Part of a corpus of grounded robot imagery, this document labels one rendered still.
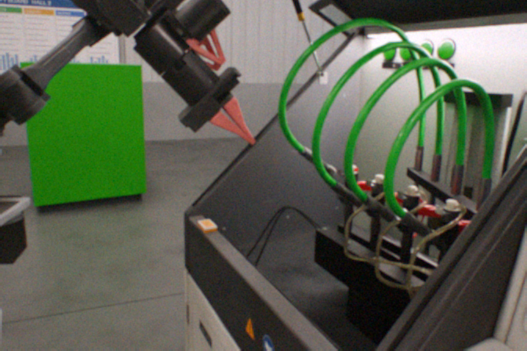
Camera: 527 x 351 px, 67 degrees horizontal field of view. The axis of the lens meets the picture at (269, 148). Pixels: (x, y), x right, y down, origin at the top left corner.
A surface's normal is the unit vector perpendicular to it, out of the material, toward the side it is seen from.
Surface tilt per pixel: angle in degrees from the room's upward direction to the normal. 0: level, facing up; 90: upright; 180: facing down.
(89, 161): 90
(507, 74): 90
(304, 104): 90
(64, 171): 90
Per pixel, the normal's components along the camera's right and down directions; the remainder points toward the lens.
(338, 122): 0.48, 0.19
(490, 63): -0.88, 0.07
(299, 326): 0.03, -0.98
